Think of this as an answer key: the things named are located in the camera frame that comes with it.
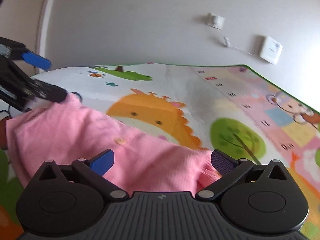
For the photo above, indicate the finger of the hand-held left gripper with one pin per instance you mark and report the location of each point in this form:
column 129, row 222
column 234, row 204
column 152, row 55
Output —
column 37, row 59
column 52, row 92

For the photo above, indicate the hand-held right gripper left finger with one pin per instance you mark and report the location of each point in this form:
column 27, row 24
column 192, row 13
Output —
column 102, row 160

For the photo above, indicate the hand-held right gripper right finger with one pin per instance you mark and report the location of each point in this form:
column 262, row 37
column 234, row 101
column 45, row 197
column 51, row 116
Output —
column 221, row 161

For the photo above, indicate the pink ribbed buttoned garment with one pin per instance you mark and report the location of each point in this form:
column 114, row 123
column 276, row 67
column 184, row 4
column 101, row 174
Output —
column 75, row 130

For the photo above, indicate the cartoon printed play mat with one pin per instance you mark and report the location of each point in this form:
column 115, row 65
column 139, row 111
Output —
column 175, row 92

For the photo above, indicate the white door frame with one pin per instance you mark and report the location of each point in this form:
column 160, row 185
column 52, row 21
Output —
column 43, row 30

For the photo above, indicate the white wall plate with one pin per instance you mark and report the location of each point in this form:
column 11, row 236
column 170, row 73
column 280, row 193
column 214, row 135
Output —
column 271, row 50

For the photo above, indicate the small white wall device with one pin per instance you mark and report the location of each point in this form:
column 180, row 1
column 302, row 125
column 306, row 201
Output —
column 215, row 21

